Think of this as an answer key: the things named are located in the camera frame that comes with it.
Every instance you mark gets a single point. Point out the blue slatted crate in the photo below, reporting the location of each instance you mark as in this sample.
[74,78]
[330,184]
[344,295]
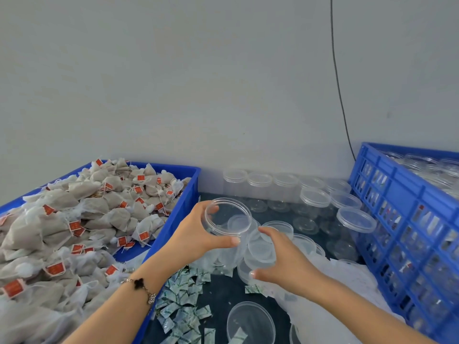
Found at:
[401,225]

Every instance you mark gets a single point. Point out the person's left hand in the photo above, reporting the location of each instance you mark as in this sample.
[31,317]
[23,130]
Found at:
[190,240]

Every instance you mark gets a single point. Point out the blue plastic tray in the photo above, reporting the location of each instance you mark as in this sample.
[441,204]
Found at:
[183,204]

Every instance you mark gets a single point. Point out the person's right hand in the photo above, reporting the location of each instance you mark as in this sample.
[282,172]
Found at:
[283,267]

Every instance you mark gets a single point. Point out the pile of tea bags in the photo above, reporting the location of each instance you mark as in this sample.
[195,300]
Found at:
[72,240]

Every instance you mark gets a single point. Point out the group of lidded jars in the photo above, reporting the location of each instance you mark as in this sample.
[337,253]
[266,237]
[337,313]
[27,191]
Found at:
[315,200]

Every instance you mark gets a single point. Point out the person's right forearm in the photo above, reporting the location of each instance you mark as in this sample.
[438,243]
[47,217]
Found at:
[366,315]

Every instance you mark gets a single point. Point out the pile of green desiccant packets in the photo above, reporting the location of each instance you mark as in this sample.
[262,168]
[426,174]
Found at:
[183,301]

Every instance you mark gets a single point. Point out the pile of white label papers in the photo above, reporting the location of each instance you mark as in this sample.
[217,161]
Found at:
[337,311]

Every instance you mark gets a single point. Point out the clear plastic jar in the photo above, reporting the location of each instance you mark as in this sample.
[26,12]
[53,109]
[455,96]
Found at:
[228,211]

